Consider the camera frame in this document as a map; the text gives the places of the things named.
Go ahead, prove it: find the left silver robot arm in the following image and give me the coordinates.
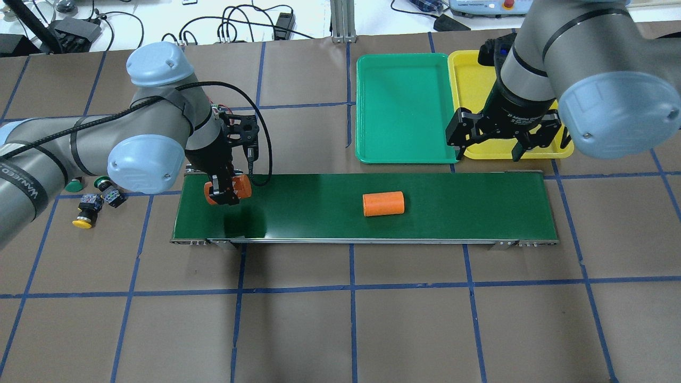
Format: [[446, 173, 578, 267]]
[[1, 41, 264, 247]]

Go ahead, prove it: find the aluminium frame post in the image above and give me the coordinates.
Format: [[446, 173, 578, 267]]
[[330, 0, 357, 43]]

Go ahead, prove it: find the yellow plastic tray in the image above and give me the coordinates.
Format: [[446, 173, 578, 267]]
[[447, 50, 575, 160]]

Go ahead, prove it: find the black power adapter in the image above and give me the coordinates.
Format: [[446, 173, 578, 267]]
[[273, 12, 295, 41]]

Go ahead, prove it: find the blue teach pendant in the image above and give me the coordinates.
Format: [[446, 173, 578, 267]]
[[447, 1, 533, 19]]

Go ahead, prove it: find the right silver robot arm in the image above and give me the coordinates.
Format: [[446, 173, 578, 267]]
[[445, 1, 680, 162]]

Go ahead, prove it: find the green push button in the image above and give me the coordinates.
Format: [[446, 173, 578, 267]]
[[64, 177, 85, 193], [93, 176, 127, 208]]

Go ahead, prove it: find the red black power cable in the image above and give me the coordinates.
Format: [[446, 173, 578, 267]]
[[161, 33, 237, 120]]

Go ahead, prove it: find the orange cylinder labelled 4680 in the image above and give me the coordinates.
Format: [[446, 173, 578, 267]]
[[203, 174, 252, 205]]

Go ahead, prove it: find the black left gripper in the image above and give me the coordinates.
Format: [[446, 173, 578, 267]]
[[186, 114, 260, 206]]

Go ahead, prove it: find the green conveyor belt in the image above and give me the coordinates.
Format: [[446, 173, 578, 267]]
[[171, 172, 559, 246]]

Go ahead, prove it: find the plain orange cylinder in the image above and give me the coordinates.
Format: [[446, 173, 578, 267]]
[[362, 191, 405, 217]]

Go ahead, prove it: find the green plastic tray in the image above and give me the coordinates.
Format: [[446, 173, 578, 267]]
[[354, 53, 457, 164]]

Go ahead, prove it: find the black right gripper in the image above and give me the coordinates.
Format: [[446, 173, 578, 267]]
[[446, 80, 562, 162]]

